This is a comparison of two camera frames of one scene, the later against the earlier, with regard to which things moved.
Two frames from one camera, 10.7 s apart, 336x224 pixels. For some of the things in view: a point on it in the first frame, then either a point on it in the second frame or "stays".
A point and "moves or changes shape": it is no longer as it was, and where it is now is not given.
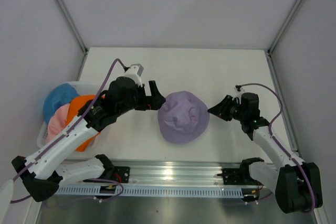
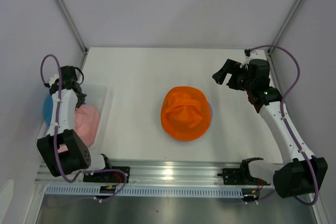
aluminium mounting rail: [175, 172] stays
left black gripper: [153, 102] -> [80, 100]
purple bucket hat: [183, 117] moves or changes shape
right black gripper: [221, 108] -> [231, 67]
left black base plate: [119, 173] stays
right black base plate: [232, 177] stays
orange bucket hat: [75, 105] moves or changes shape
